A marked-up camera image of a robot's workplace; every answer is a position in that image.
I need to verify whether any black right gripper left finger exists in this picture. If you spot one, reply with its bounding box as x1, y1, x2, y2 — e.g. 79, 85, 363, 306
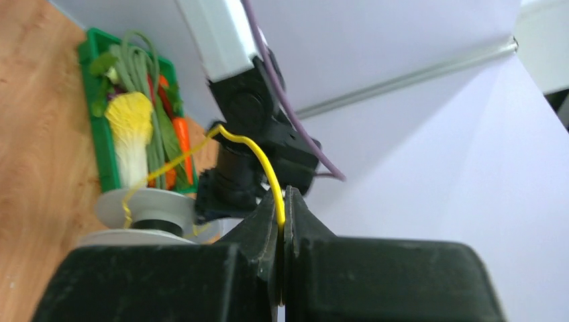
32, 194, 278, 321

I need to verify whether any green toy leafy vegetable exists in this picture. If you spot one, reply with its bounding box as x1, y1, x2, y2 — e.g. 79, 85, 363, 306
155, 97, 190, 190

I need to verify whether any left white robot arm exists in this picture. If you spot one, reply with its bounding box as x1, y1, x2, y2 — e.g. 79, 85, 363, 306
32, 1, 319, 321

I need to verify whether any green toy beans bundle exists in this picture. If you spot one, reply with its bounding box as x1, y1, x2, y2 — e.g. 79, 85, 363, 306
107, 30, 166, 176

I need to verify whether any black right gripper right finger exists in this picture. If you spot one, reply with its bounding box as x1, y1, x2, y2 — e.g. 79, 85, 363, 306
283, 187, 505, 321

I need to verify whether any red toy chili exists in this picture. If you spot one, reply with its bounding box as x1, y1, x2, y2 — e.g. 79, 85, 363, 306
158, 74, 178, 120

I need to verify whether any orange toy carrot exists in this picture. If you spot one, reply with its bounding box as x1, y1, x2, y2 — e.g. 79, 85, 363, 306
172, 117, 194, 185

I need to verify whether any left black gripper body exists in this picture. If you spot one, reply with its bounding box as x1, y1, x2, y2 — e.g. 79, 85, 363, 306
195, 146, 267, 223

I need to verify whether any yellow cable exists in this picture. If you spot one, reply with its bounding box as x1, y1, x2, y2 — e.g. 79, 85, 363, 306
121, 124, 287, 232

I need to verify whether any green vegetable tray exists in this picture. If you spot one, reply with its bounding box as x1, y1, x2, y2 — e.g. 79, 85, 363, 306
78, 27, 199, 195

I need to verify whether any toy napa cabbage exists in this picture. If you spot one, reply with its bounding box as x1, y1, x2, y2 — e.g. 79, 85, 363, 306
104, 92, 153, 188

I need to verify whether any white perforated cable spool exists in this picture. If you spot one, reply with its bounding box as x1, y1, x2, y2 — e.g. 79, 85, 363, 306
77, 188, 223, 247

